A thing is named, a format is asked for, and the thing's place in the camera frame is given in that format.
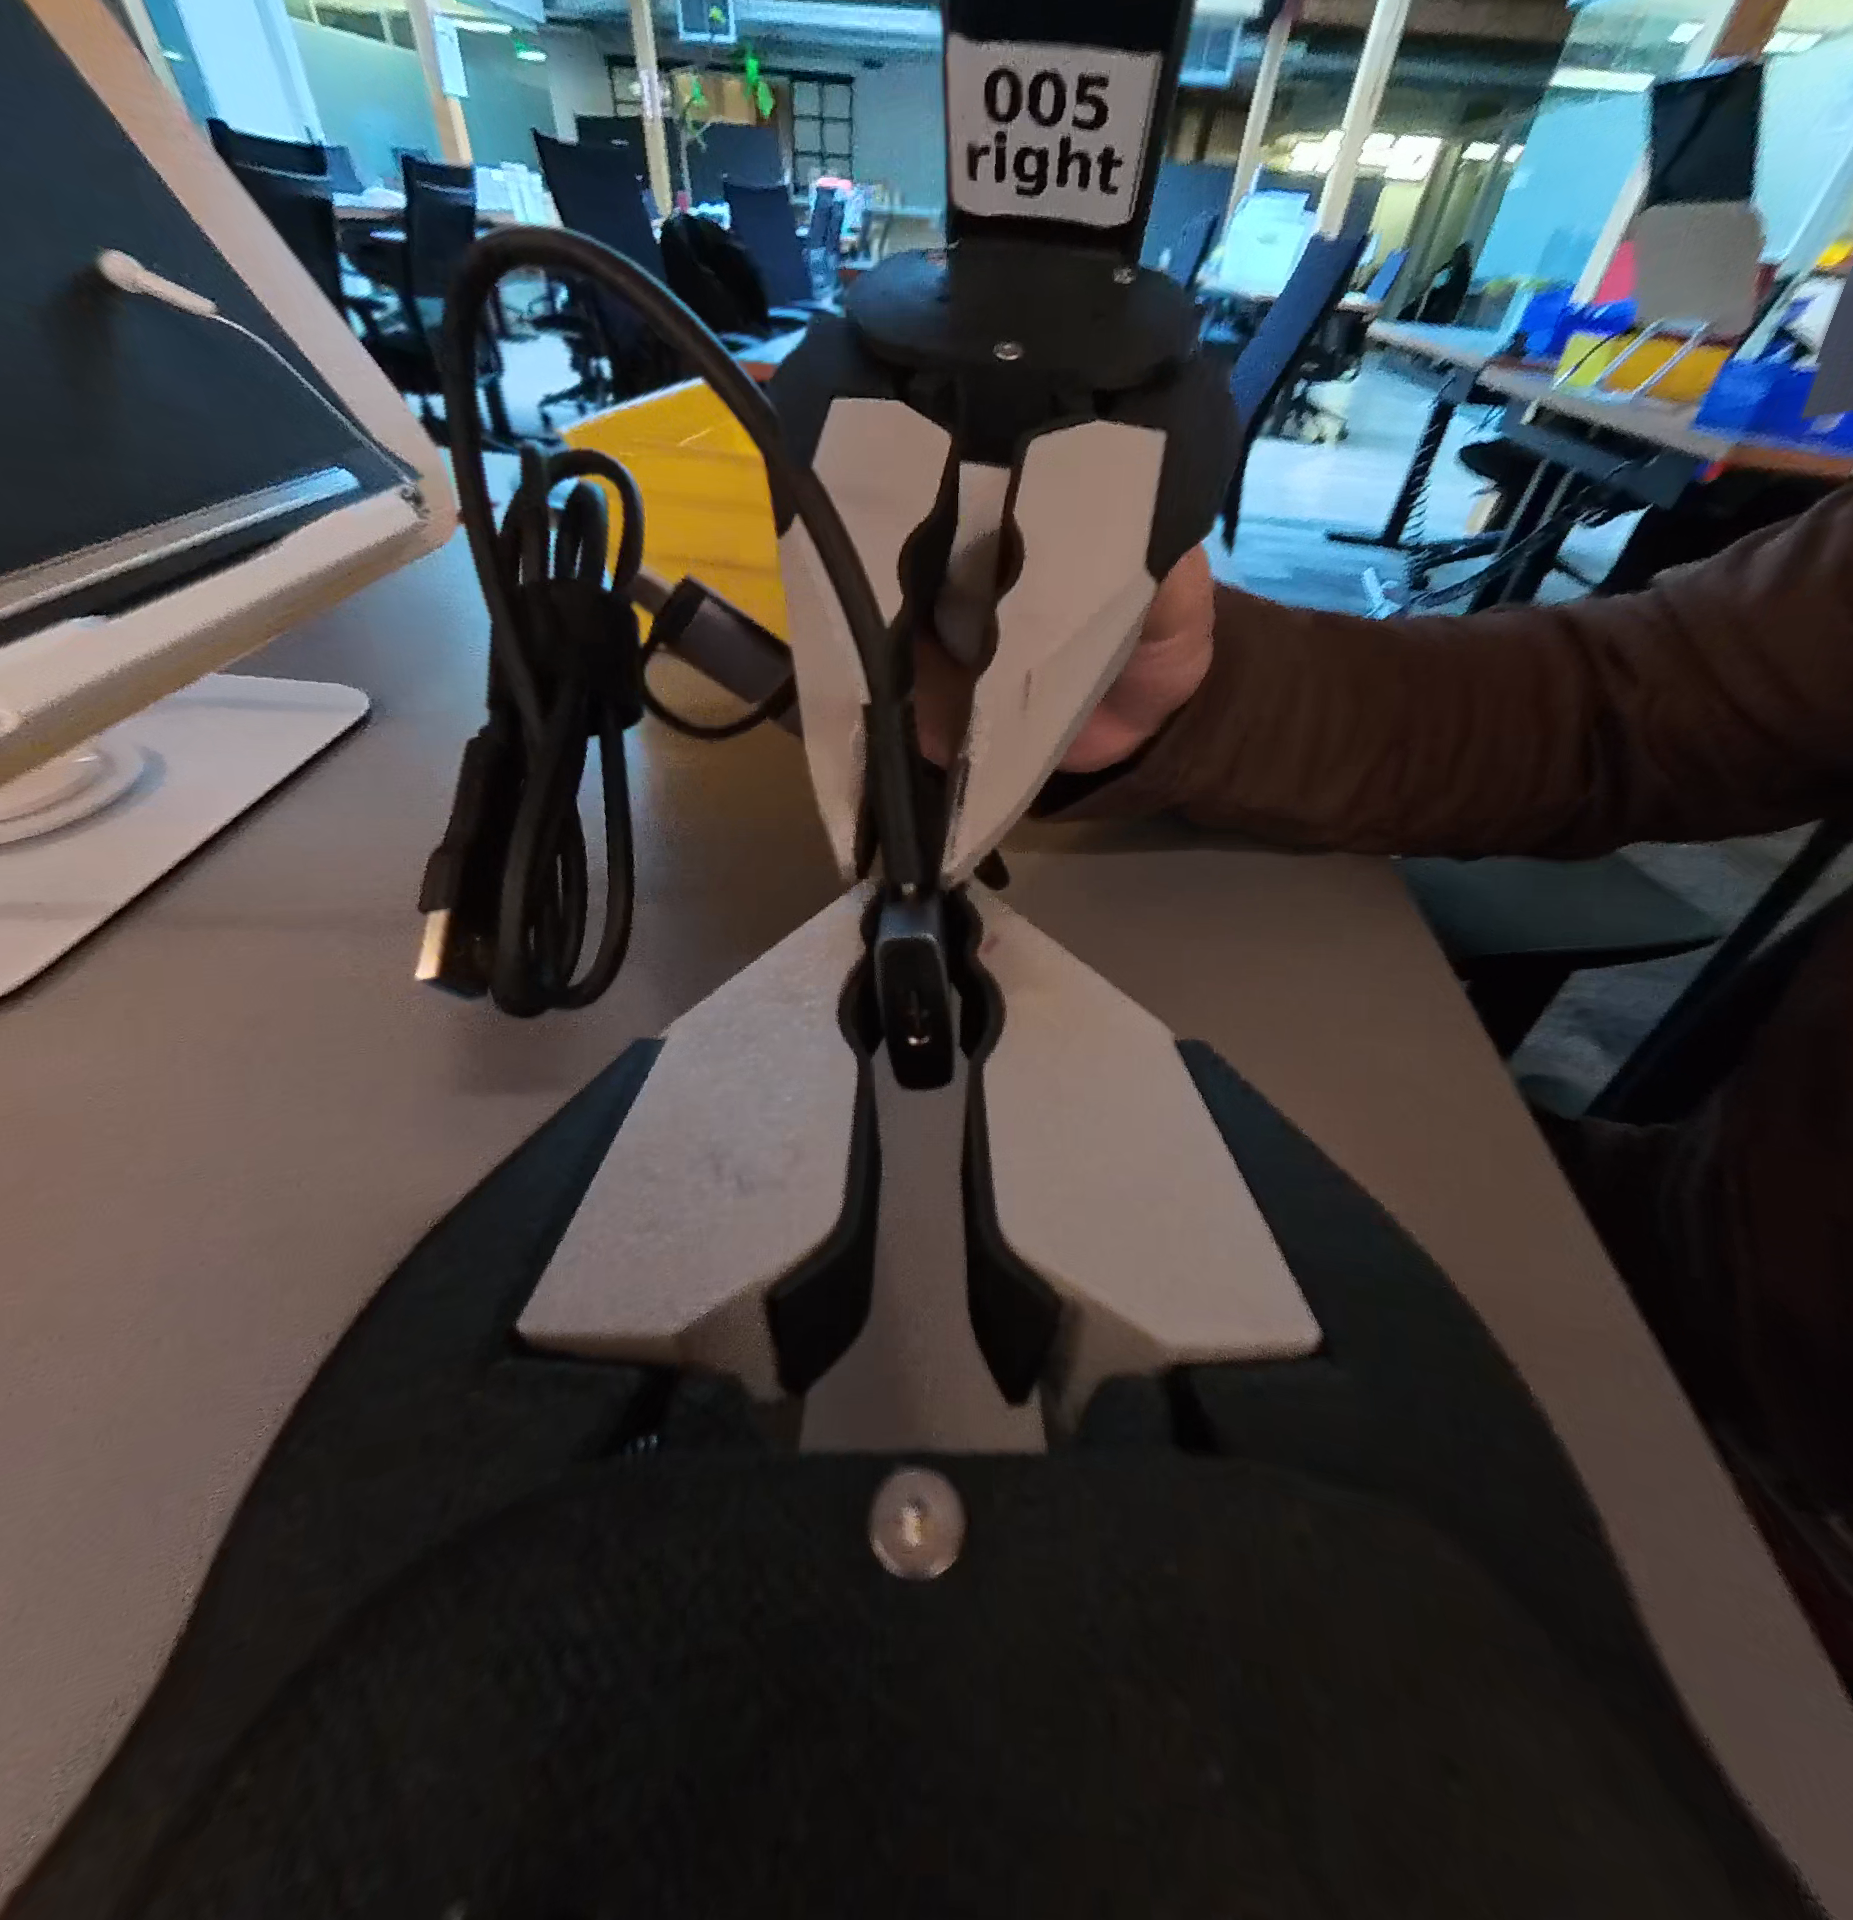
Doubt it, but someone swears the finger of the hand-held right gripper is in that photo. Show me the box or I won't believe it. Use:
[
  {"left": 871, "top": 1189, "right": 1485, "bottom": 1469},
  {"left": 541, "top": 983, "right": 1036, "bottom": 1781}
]
[
  {"left": 934, "top": 424, "right": 1177, "bottom": 889},
  {"left": 775, "top": 394, "right": 969, "bottom": 889}
]

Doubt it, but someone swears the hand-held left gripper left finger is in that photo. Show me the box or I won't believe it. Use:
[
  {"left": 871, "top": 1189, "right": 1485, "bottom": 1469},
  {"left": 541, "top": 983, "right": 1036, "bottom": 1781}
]
[{"left": 515, "top": 886, "right": 884, "bottom": 1397}]

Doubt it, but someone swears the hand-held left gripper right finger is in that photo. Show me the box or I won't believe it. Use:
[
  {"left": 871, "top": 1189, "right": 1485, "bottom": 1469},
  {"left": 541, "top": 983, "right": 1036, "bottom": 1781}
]
[{"left": 949, "top": 881, "right": 1327, "bottom": 1404}]

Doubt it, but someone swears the grey usb hub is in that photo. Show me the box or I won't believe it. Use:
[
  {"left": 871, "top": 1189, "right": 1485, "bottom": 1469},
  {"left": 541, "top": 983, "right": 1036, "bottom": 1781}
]
[{"left": 647, "top": 573, "right": 790, "bottom": 676}]

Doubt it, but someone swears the yellow plastic bin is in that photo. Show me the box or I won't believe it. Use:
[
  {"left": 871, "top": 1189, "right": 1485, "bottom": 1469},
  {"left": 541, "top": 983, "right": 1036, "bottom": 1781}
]
[{"left": 555, "top": 373, "right": 798, "bottom": 642}]

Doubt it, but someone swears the black usb cable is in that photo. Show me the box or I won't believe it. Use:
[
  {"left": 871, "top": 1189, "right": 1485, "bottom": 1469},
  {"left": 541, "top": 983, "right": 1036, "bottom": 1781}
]
[{"left": 414, "top": 225, "right": 961, "bottom": 1023}]

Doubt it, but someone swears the person's right forearm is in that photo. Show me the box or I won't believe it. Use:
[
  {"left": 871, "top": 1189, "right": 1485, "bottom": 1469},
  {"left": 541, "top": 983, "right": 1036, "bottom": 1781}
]
[{"left": 1040, "top": 467, "right": 1853, "bottom": 864}]

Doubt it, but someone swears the person's right hand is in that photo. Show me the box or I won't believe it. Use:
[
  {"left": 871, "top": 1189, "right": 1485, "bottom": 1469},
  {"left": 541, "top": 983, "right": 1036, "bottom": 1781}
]
[{"left": 1058, "top": 545, "right": 1216, "bottom": 779}]

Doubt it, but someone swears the black backpack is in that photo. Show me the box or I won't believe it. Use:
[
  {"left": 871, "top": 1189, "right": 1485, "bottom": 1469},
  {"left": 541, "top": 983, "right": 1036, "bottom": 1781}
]
[{"left": 660, "top": 211, "right": 774, "bottom": 344}]

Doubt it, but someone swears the row of black office chairs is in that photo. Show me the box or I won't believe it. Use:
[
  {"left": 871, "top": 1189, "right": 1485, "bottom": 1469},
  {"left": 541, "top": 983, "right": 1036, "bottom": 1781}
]
[{"left": 207, "top": 113, "right": 851, "bottom": 452}]

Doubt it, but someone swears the black office chair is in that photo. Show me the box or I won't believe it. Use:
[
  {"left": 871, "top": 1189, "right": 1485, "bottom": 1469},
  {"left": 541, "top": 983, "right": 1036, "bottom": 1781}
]
[{"left": 1398, "top": 811, "right": 1853, "bottom": 1127}]

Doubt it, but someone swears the long background desk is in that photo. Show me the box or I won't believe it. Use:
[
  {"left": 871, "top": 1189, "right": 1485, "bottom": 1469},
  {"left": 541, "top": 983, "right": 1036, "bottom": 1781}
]
[{"left": 1321, "top": 318, "right": 1853, "bottom": 614}]

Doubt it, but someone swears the person's dark clothed lap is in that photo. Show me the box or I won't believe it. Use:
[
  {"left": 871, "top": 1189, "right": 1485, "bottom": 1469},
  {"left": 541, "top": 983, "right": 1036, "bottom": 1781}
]
[{"left": 1515, "top": 1052, "right": 1853, "bottom": 1711}]

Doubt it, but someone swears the thin white display cable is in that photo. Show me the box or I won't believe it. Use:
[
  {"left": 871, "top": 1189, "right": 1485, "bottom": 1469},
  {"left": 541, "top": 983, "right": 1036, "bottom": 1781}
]
[{"left": 92, "top": 245, "right": 422, "bottom": 503}]

